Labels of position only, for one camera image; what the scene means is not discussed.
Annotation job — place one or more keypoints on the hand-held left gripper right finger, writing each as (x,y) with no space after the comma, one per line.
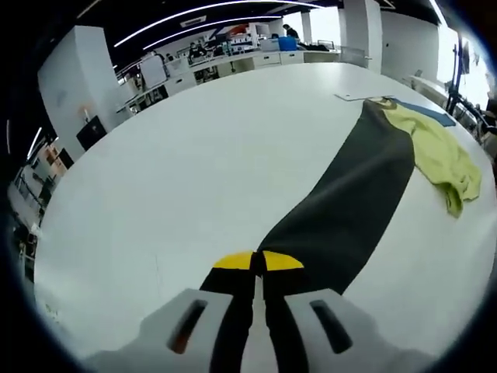
(306,322)

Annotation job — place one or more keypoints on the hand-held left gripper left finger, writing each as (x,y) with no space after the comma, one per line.
(182,311)

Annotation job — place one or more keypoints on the yellow black blue garment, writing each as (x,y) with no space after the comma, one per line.
(349,194)

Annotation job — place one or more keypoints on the white template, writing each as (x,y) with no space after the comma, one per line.
(361,96)

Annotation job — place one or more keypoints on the black box case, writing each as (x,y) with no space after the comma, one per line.
(91,133)

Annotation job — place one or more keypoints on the white rectangular panel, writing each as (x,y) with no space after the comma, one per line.
(152,72)

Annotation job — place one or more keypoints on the long white cabinet counter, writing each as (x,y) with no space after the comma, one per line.
(268,59)

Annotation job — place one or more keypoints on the white side desk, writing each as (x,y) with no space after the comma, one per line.
(425,83)

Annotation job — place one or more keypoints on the blue plastic bin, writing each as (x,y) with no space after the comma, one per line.
(288,44)

